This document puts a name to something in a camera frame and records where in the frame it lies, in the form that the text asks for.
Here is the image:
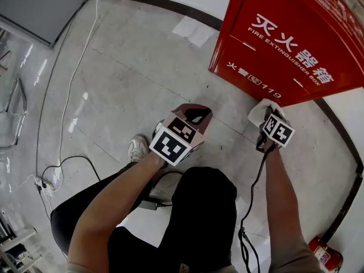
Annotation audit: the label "person's black trousers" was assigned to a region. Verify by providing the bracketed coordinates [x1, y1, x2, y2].
[50, 160, 238, 273]

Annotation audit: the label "black power cable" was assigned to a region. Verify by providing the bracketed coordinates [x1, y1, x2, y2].
[41, 154, 102, 189]

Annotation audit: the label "grey partition panel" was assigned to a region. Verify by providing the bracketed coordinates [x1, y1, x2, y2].
[0, 0, 93, 48]

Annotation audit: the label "person's white left shoe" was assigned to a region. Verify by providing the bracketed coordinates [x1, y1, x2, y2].
[126, 134, 151, 163]

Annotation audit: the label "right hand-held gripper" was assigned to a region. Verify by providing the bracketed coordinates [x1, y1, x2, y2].
[255, 112, 296, 154]

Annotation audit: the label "red fire extinguisher box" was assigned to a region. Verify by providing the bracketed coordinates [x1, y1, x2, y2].
[208, 0, 364, 108]

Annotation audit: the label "person's right forearm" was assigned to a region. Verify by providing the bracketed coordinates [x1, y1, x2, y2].
[264, 144, 319, 267]

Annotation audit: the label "person's left forearm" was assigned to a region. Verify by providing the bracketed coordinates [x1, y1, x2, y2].
[67, 151, 169, 268]

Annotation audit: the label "brown tripod stand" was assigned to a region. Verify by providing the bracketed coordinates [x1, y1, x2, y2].
[0, 49, 13, 71]

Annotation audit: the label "chrome tube frame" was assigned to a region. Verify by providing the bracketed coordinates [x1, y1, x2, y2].
[0, 77, 28, 151]

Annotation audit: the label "red fire extinguisher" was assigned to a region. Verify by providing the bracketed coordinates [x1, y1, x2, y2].
[308, 237, 345, 273]

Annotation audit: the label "white cloth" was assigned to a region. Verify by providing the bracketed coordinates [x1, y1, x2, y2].
[247, 97, 286, 131]

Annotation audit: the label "white cable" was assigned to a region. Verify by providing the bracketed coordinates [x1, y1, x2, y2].
[52, 0, 102, 193]

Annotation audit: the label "black power adapter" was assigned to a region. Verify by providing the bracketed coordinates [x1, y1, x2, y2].
[140, 198, 159, 212]

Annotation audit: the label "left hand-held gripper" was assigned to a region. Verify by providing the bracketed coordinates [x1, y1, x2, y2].
[148, 103, 213, 167]

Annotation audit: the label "white power strip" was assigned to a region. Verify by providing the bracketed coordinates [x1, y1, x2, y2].
[34, 174, 54, 199]

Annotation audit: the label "white paper sheet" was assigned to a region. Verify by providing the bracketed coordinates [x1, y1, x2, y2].
[171, 15, 218, 48]

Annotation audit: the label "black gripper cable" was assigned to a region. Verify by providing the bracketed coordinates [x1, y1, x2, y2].
[238, 148, 278, 273]
[147, 169, 185, 210]

